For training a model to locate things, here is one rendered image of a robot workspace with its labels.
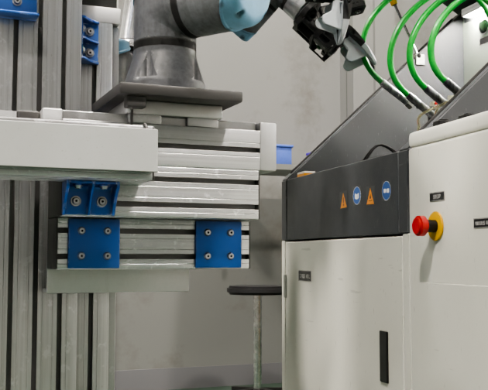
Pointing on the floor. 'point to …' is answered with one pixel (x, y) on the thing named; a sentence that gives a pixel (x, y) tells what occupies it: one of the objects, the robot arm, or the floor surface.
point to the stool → (256, 327)
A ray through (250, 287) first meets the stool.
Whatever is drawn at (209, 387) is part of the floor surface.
